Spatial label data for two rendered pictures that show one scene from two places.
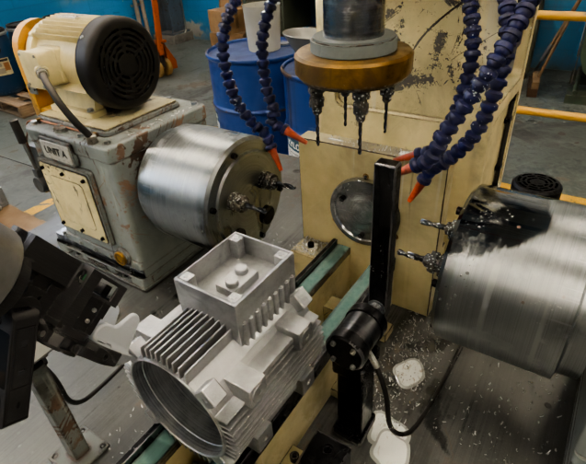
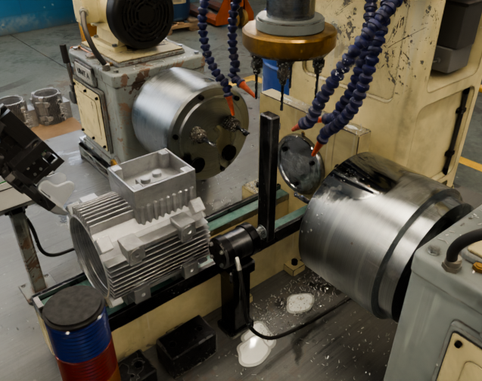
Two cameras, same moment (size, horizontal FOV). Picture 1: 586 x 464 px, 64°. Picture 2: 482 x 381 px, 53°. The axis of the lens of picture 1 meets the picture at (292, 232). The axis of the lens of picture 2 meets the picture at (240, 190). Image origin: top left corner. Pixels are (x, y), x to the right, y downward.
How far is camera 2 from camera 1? 0.34 m
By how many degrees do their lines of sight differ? 13
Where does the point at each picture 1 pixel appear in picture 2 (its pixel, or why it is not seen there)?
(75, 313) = (26, 165)
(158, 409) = (85, 261)
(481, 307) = (325, 242)
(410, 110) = not seen: hidden behind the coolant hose
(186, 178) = (162, 108)
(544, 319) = (362, 259)
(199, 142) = (179, 82)
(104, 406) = (66, 264)
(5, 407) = not seen: outside the picture
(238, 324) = (136, 205)
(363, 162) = not seen: hidden behind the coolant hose
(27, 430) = (12, 266)
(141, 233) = (131, 147)
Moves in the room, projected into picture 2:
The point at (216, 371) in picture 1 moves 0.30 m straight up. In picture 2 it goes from (114, 233) to (82, 54)
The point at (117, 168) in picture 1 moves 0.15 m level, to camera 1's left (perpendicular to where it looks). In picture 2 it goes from (119, 92) to (66, 86)
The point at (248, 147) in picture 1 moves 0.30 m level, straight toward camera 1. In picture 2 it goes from (217, 93) to (181, 153)
